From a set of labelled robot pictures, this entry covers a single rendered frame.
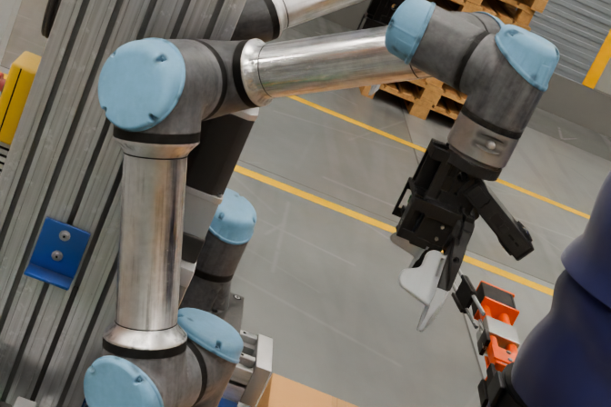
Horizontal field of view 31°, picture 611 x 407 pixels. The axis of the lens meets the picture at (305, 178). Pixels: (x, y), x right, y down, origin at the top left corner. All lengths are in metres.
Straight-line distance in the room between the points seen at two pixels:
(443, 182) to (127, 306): 0.48
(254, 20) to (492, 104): 0.75
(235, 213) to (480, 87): 0.92
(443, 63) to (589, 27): 10.39
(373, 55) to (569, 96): 10.36
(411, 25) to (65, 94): 0.62
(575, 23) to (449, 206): 10.35
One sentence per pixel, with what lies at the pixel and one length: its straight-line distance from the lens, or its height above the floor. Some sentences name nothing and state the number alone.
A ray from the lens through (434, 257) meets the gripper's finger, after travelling 1.28.
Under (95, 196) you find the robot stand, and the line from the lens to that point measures 1.72.
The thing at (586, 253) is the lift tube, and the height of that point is 1.63.
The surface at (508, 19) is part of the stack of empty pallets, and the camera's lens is 8.88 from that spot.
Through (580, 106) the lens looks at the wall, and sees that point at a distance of 11.82.
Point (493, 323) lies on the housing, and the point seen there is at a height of 1.29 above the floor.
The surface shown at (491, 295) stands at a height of 1.30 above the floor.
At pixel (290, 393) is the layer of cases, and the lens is 3.07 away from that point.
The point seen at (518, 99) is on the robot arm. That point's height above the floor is 1.81.
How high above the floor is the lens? 2.02
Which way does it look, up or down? 18 degrees down
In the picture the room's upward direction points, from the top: 24 degrees clockwise
